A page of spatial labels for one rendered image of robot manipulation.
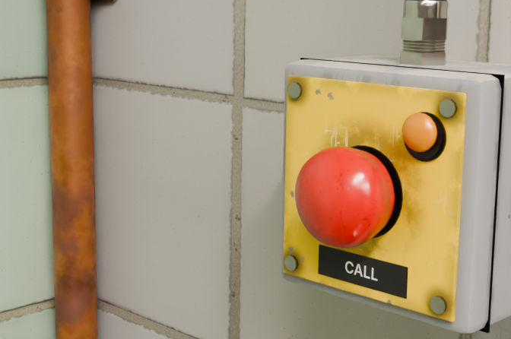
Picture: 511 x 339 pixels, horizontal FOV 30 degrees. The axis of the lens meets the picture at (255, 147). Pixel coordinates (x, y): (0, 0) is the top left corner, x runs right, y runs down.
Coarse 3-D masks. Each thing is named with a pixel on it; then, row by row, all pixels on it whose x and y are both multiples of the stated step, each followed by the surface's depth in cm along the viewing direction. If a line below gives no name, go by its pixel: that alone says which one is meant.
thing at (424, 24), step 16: (416, 0) 39; (432, 0) 39; (416, 16) 39; (432, 16) 39; (416, 32) 39; (432, 32) 39; (416, 48) 39; (432, 48) 39; (416, 64) 40; (432, 64) 39
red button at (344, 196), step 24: (312, 168) 37; (336, 168) 36; (360, 168) 36; (384, 168) 37; (312, 192) 37; (336, 192) 36; (360, 192) 36; (384, 192) 36; (312, 216) 37; (336, 216) 36; (360, 216) 36; (384, 216) 36; (336, 240) 37; (360, 240) 37
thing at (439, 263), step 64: (320, 64) 40; (384, 64) 40; (448, 64) 40; (320, 128) 40; (384, 128) 38; (448, 128) 35; (448, 192) 36; (320, 256) 41; (384, 256) 38; (448, 256) 36; (448, 320) 36
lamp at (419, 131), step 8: (408, 120) 36; (416, 120) 36; (424, 120) 35; (432, 120) 35; (408, 128) 36; (416, 128) 36; (424, 128) 35; (432, 128) 35; (408, 136) 36; (416, 136) 36; (424, 136) 35; (432, 136) 35; (408, 144) 36; (416, 144) 36; (424, 144) 35; (432, 144) 36
